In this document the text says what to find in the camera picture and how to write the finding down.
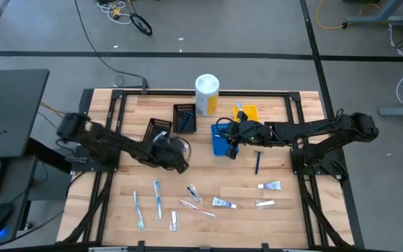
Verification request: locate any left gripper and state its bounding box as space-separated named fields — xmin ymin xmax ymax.
xmin=150 ymin=137 xmax=190 ymax=175

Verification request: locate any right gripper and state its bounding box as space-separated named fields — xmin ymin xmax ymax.
xmin=224 ymin=111 xmax=269 ymax=160

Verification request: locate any blue plastic basket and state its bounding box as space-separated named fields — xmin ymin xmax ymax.
xmin=211 ymin=123 xmax=239 ymax=157

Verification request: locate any blue disposable razor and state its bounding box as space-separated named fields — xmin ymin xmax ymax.
xmin=179 ymin=111 xmax=194 ymax=133
xmin=254 ymin=150 xmax=265 ymax=175

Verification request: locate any black silver nail clipper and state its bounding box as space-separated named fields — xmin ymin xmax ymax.
xmin=186 ymin=183 xmax=202 ymax=204

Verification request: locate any red toothbrush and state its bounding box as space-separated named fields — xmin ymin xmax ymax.
xmin=179 ymin=199 xmax=216 ymax=218

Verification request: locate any teal toothbrush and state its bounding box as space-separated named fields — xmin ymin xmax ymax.
xmin=132 ymin=190 xmax=146 ymax=231

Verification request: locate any black plastic basket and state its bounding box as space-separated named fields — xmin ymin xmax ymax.
xmin=172 ymin=103 xmax=198 ymax=134
xmin=143 ymin=118 xmax=174 ymax=144

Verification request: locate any yellow plastic basket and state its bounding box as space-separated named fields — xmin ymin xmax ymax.
xmin=232 ymin=104 xmax=260 ymax=124

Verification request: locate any white yellow wipes canister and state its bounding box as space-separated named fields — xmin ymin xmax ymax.
xmin=195 ymin=73 xmax=220 ymax=118

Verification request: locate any dark grey desk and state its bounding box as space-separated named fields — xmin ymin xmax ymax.
xmin=0 ymin=155 xmax=38 ymax=246

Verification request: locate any black desk top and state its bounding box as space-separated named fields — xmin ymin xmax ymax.
xmin=0 ymin=69 xmax=50 ymax=159

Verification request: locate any grey desk leg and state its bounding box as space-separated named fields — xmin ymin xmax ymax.
xmin=341 ymin=0 xmax=403 ymax=29
xmin=378 ymin=106 xmax=403 ymax=117

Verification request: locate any black aluminium table frame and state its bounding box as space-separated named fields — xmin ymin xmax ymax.
xmin=57 ymin=87 xmax=355 ymax=252

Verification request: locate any long black floor cable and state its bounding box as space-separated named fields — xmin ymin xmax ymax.
xmin=73 ymin=0 xmax=150 ymax=95

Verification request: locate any black coiled cable ring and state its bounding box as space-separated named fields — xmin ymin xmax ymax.
xmin=129 ymin=13 xmax=153 ymax=36

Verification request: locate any thin yellow cable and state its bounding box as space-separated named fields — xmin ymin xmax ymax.
xmin=40 ymin=101 xmax=65 ymax=119

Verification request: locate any yellow floor cable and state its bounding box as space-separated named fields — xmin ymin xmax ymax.
xmin=315 ymin=0 xmax=384 ymax=31

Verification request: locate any white cable bundle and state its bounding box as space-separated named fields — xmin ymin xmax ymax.
xmin=95 ymin=0 xmax=134 ymax=25

